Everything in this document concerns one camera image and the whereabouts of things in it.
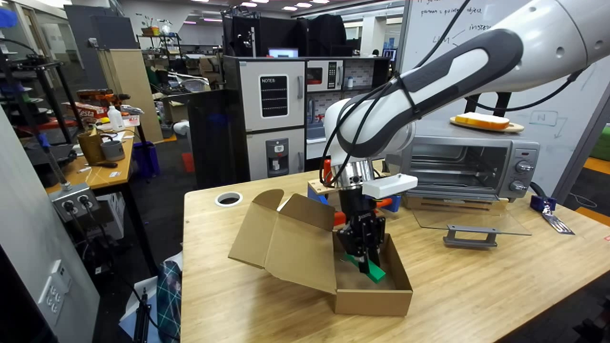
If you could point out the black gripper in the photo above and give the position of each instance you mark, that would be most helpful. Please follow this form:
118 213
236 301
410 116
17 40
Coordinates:
358 211

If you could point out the green block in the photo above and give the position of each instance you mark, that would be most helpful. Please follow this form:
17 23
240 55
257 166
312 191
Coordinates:
375 274

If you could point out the brown cardboard box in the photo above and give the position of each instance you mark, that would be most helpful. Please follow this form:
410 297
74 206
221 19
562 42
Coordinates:
286 248

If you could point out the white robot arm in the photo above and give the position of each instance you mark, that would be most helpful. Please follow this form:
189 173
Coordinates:
539 44

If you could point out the grey power box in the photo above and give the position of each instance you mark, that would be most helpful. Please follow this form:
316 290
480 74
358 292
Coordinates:
72 202

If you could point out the orange peg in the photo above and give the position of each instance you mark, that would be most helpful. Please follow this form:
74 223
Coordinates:
326 171

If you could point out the white lab oven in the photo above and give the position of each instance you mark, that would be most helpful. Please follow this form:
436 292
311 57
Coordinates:
259 154
253 95

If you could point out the white table grommet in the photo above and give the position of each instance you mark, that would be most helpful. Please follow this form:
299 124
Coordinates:
215 198

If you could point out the small white microwave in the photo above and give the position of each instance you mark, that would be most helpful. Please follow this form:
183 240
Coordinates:
324 76

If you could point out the silver toaster oven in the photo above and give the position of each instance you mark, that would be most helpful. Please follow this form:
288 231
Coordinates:
520 158

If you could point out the black cabinet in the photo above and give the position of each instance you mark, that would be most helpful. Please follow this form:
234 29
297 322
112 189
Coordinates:
215 139

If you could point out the metal spatula blue holder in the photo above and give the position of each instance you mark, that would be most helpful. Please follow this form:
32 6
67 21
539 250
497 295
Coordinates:
543 202

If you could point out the tan wooden plate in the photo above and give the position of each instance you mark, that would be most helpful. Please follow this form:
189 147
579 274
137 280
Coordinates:
514 126

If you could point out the plaid cloth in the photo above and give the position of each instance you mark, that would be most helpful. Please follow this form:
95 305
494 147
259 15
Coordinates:
168 305

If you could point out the computer monitor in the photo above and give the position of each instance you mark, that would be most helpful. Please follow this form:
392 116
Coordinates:
282 53

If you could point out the whiteboard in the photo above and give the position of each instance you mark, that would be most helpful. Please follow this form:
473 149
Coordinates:
558 139

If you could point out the blue bin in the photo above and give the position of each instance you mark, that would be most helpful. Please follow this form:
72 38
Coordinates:
145 162

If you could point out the wooden side desk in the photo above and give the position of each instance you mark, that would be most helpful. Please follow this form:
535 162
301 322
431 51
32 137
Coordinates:
95 173

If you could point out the white bottle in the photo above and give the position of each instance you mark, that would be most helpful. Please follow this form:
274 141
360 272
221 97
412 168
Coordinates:
114 120

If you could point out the tall wooden panel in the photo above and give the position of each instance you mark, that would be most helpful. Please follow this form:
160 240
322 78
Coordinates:
129 88

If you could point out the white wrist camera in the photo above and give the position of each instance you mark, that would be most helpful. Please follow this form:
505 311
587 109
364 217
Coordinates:
391 185

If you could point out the black arch bracket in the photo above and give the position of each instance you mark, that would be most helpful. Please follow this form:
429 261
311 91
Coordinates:
471 105

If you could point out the white wall outlet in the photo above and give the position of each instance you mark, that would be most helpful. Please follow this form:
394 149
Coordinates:
53 292

